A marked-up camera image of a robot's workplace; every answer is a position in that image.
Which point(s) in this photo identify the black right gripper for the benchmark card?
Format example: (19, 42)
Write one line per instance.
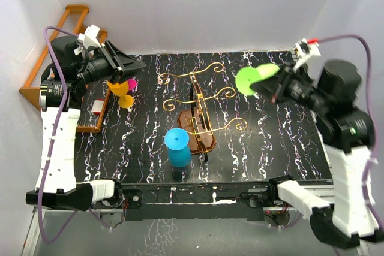
(271, 86)

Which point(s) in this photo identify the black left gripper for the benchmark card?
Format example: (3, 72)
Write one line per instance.
(117, 62)

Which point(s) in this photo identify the magenta wine glass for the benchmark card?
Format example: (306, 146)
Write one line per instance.
(131, 84)

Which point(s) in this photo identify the green wine glass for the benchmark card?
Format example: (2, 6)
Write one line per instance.
(247, 76)

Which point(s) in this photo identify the orange yellow wine glass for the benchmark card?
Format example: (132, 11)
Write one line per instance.
(121, 91)

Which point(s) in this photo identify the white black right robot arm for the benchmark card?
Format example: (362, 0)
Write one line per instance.
(348, 135)

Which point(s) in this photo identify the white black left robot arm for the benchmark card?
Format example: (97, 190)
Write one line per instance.
(63, 86)

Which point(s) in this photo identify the blue wine glass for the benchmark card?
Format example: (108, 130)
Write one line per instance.
(176, 141)

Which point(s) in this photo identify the small white red box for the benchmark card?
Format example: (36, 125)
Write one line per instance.
(97, 107)

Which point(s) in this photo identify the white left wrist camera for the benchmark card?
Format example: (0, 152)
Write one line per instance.
(88, 39)

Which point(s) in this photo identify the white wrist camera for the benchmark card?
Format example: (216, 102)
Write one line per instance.
(88, 39)
(306, 49)

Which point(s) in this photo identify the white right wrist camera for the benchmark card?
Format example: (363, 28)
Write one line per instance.
(306, 49)

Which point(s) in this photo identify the gold wire wine glass rack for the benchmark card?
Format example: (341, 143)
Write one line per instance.
(196, 120)

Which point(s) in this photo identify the aluminium frame rail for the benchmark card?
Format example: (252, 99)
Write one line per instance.
(216, 201)

